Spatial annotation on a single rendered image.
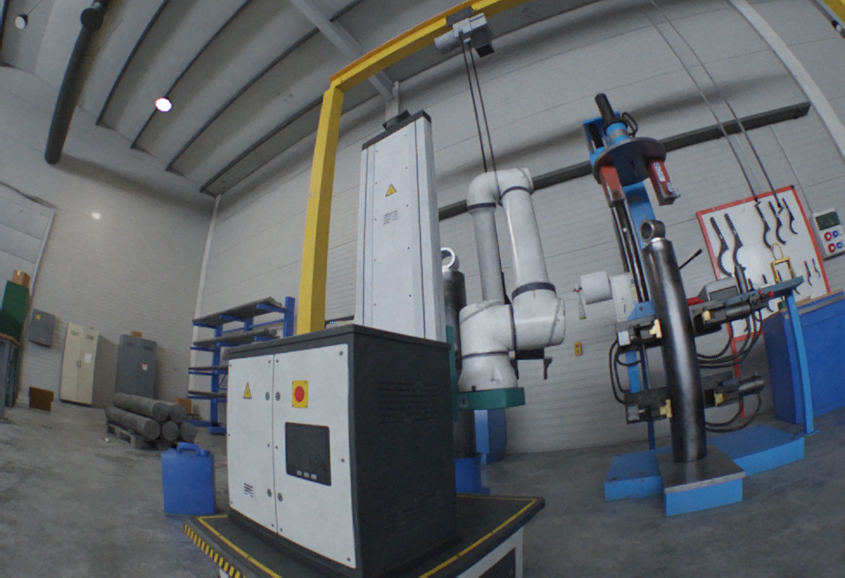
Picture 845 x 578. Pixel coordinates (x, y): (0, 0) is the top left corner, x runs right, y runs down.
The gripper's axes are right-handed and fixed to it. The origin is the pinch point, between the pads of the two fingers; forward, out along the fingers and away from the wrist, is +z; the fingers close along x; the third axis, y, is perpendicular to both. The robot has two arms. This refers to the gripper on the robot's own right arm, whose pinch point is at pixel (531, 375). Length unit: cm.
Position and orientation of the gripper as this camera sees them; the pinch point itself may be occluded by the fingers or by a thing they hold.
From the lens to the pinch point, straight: 173.0
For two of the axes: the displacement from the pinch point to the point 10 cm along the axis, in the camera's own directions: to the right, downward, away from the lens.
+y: -4.4, 0.9, -8.9
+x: 8.9, -1.0, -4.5
